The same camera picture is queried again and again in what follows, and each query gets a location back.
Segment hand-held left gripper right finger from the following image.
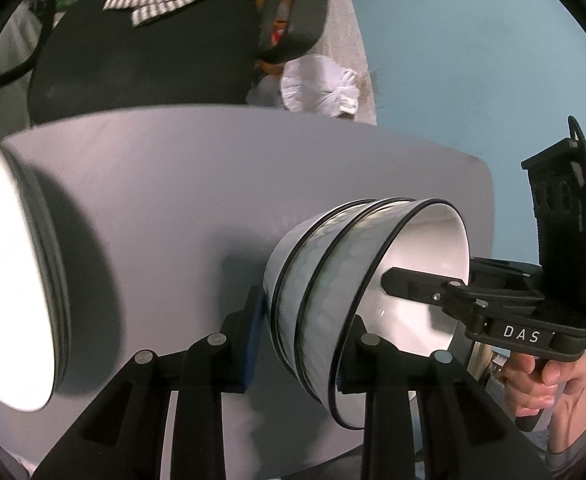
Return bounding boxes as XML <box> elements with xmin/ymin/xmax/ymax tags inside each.
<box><xmin>335</xmin><ymin>316</ymin><xmax>555</xmax><ymax>480</ymax></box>

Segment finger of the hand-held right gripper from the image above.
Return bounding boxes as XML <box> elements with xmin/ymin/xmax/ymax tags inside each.
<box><xmin>467</xmin><ymin>257</ymin><xmax>545</xmax><ymax>292</ymax></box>
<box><xmin>380</xmin><ymin>266</ymin><xmax>544</xmax><ymax>333</ymax></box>

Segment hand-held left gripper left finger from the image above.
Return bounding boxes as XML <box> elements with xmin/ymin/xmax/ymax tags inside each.
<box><xmin>33</xmin><ymin>285</ymin><xmax>267</xmax><ymax>480</ymax></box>

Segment white bowl black rim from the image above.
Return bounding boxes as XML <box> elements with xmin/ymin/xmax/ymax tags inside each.
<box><xmin>263</xmin><ymin>199</ymin><xmax>374</xmax><ymax>376</ymax></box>
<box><xmin>329</xmin><ymin>199</ymin><xmax>470</xmax><ymax>431</ymax></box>
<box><xmin>295</xmin><ymin>199</ymin><xmax>416</xmax><ymax>411</ymax></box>

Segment white plate grey rim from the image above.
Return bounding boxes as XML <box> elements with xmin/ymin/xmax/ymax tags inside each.
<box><xmin>0</xmin><ymin>147</ymin><xmax>74</xmax><ymax>397</ymax></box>

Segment white plate black rim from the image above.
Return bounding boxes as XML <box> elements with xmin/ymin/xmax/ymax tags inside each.
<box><xmin>0</xmin><ymin>132</ymin><xmax>58</xmax><ymax>411</ymax></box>

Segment person's right forearm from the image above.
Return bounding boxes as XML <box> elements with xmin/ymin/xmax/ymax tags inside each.
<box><xmin>543</xmin><ymin>390</ymin><xmax>586</xmax><ymax>480</ymax></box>

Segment person's right hand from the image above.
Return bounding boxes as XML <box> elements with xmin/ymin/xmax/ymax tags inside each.
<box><xmin>502</xmin><ymin>352</ymin><xmax>586</xmax><ymax>418</ymax></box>

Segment white plastic bag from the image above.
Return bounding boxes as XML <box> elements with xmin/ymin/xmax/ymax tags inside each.
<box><xmin>279</xmin><ymin>54</ymin><xmax>362</xmax><ymax>119</ymax></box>

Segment clear plastic bag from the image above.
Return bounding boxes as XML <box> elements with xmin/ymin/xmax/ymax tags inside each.
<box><xmin>245</xmin><ymin>74</ymin><xmax>286</xmax><ymax>109</ymax></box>

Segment beige floor mat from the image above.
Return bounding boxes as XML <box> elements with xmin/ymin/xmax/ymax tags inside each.
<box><xmin>318</xmin><ymin>0</ymin><xmax>380</xmax><ymax>127</ymax></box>

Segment orange snack packets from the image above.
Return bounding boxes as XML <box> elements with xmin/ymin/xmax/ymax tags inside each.
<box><xmin>254</xmin><ymin>0</ymin><xmax>295</xmax><ymax>77</ymax></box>

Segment striped cloth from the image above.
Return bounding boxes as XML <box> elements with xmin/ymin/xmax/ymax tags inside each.
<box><xmin>103</xmin><ymin>0</ymin><xmax>232</xmax><ymax>28</ymax></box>

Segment wide black strap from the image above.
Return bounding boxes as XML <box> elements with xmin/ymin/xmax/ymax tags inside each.
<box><xmin>257</xmin><ymin>0</ymin><xmax>330</xmax><ymax>63</ymax></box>

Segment thin black strap loop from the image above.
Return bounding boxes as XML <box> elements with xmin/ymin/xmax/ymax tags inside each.
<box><xmin>0</xmin><ymin>0</ymin><xmax>60</xmax><ymax>88</ymax></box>

